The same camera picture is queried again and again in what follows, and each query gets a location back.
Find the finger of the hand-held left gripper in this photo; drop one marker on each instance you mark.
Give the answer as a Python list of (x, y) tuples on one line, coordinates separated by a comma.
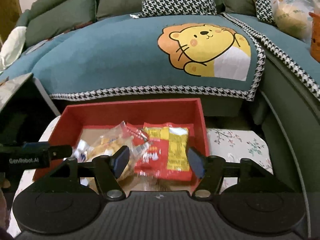
[(60, 151)]

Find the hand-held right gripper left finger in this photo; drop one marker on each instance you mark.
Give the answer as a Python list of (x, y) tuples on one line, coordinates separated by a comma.
[(122, 159)]

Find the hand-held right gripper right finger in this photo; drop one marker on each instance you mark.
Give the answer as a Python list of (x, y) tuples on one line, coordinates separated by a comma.
[(196, 162)]

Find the clear packet of yellow chips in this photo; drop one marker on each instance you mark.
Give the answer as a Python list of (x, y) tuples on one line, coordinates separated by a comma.
[(105, 142)]

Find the red and yellow snack packet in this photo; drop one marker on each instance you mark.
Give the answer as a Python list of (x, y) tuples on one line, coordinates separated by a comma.
[(172, 150)]

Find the red snack packet green edge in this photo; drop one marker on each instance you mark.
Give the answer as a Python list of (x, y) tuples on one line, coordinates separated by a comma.
[(133, 133)]

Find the red cardboard box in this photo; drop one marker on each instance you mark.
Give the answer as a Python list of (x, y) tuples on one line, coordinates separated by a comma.
[(140, 112)]

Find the floral tablecloth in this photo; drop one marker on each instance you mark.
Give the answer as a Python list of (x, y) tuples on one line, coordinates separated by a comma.
[(237, 145)]

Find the green sofa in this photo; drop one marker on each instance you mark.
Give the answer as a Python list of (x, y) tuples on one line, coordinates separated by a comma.
[(282, 120)]

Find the teal lion print sofa blanket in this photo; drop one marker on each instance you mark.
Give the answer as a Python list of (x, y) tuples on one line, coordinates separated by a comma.
[(112, 55)]

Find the pale green cloth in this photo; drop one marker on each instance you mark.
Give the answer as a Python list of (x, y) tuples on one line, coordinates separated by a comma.
[(12, 45)]

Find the houndstooth trimmed sofa cover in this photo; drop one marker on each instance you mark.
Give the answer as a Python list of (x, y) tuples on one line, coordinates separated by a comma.
[(287, 62)]

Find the large green sofa cushion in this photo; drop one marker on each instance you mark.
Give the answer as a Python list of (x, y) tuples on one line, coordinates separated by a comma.
[(62, 15)]

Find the narrow houndstooth and yellow cushion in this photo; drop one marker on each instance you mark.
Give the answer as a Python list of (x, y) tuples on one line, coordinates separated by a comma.
[(262, 7)]

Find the orange plastic basket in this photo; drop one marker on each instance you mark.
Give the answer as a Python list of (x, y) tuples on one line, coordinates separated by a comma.
[(315, 40)]

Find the clear plastic bag yellow contents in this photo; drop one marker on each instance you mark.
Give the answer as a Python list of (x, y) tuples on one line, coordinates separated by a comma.
[(290, 17)]

